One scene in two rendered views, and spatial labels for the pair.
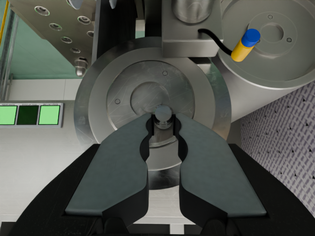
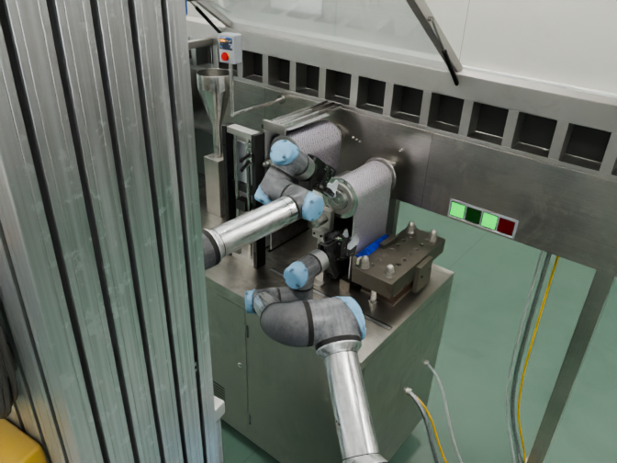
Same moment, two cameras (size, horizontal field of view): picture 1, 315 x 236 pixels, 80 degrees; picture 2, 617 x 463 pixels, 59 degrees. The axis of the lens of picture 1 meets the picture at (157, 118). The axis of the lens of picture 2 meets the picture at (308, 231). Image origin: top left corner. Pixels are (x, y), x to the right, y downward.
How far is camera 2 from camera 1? 1.74 m
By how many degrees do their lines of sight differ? 41
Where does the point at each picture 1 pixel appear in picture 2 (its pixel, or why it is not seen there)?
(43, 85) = not seen: outside the picture
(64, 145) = (449, 185)
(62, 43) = (421, 250)
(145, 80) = (336, 205)
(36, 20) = (414, 259)
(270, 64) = not seen: hidden behind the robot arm
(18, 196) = (484, 159)
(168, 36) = (329, 212)
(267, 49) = not seen: hidden behind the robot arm
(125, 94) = (341, 203)
